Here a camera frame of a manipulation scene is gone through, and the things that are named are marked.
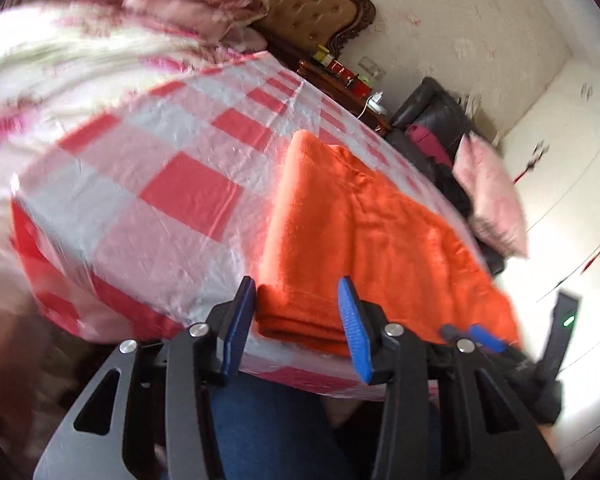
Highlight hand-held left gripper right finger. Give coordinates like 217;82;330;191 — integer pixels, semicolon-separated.
336;275;566;480

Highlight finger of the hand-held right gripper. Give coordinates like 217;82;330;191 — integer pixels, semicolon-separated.
440;324;473;348
469;324;513;358

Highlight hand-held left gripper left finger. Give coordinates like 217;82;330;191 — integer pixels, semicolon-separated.
32;275;258;480

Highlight orange towel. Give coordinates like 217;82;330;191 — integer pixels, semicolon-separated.
254;129;523;358

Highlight person's blue jeans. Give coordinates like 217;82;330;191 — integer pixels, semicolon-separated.
207;375;441;480

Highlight pink floral pillow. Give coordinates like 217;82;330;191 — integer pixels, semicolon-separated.
452;132;531;259

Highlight black garment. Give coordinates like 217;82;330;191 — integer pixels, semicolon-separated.
430;157;476;221

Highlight pink white checkered table cover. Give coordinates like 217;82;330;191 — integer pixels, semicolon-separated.
10;50;496;401

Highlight maroon cushion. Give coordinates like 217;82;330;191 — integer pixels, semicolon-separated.
405;122;453;166

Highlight white wardrobe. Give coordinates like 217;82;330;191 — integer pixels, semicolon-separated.
497;50;600;461

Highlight black leather armchair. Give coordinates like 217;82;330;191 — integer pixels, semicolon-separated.
390;77;506;276

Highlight carved wooden nightstand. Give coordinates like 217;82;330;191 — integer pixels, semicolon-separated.
296;57;393;136

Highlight floral bed sheet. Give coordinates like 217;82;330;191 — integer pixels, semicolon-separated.
0;0;261;286

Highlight tufted carved wooden headboard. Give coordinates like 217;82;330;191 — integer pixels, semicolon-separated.
230;0;377;61

